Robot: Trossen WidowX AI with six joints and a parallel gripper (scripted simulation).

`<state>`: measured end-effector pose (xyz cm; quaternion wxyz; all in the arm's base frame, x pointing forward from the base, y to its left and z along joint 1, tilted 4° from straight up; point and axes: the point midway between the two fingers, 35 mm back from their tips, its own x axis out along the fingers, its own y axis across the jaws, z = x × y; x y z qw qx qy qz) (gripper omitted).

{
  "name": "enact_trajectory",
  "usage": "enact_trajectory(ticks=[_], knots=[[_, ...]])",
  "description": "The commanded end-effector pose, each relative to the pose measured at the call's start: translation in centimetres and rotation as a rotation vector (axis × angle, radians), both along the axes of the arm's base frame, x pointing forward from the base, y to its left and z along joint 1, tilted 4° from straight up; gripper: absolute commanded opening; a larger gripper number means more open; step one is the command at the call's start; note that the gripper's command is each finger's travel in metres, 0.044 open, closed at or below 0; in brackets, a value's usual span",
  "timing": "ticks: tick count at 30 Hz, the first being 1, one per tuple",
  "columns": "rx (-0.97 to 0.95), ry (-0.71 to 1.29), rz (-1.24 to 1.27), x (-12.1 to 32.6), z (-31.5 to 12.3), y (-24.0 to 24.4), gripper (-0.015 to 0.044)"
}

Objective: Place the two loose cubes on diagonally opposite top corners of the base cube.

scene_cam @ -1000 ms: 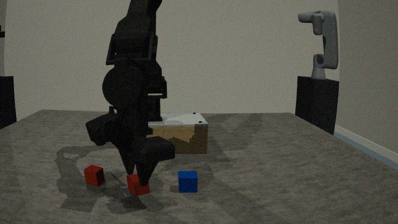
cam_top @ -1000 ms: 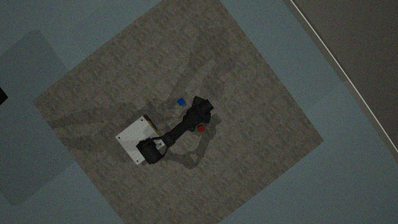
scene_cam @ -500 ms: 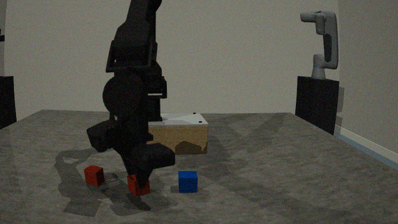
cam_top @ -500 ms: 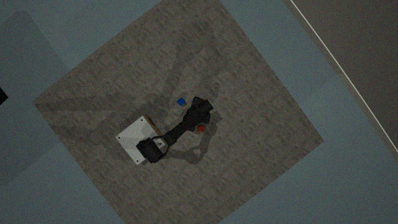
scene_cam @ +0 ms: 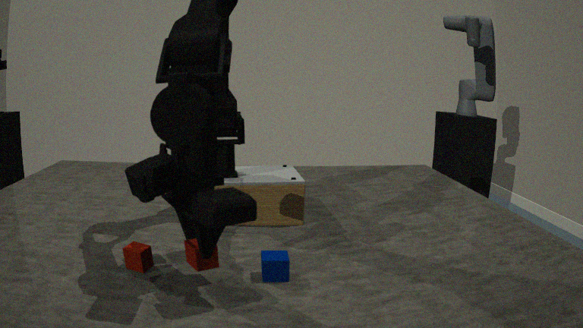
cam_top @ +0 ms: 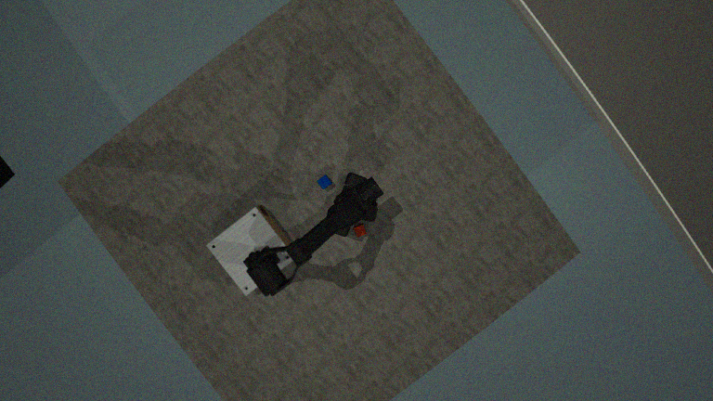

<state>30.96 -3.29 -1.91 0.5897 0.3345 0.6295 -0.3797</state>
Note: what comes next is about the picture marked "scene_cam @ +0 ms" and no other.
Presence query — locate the red cube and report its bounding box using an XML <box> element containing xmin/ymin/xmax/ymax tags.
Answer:
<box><xmin>184</xmin><ymin>238</ymin><xmax>219</xmax><ymax>272</ymax></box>
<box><xmin>123</xmin><ymin>241</ymin><xmax>154</xmax><ymax>273</ymax></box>

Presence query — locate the blue cube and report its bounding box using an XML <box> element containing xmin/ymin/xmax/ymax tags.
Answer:
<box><xmin>261</xmin><ymin>251</ymin><xmax>289</xmax><ymax>282</ymax></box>

